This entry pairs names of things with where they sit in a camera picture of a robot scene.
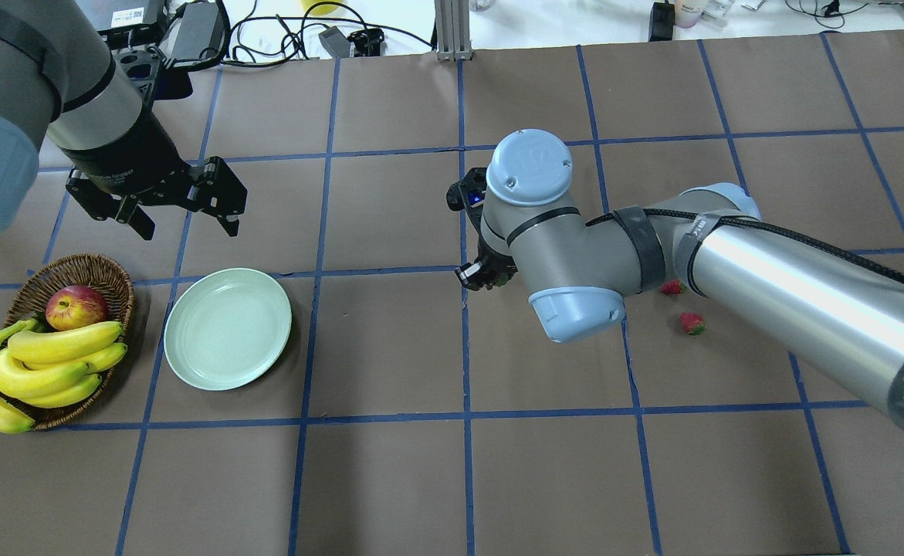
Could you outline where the red apple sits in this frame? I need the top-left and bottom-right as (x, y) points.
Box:
(45, 284), (109, 331)

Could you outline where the light green plate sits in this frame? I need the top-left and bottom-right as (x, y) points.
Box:
(163, 268), (293, 392)

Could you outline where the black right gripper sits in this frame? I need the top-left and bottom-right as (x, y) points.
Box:
(445, 168), (491, 291)

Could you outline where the aluminium frame post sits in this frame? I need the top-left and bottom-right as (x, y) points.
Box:
(434, 0), (473, 61)

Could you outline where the yellow banana bunch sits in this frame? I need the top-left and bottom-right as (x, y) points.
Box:
(0, 319), (128, 434)

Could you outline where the brown wicker basket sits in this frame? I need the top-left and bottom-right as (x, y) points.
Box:
(2, 253), (135, 432)

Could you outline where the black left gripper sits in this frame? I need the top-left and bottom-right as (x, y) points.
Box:
(66, 116), (248, 242)

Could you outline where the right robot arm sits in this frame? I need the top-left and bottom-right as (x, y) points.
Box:
(445, 129), (904, 432)

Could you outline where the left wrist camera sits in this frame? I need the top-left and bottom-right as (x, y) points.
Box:
(113, 46), (193, 109)

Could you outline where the black cables bundle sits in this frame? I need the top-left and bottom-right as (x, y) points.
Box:
(224, 0), (433, 69)

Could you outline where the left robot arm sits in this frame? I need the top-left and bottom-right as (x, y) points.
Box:
(0, 1), (247, 240)

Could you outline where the black power adapter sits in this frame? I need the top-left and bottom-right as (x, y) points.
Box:
(168, 2), (225, 71)

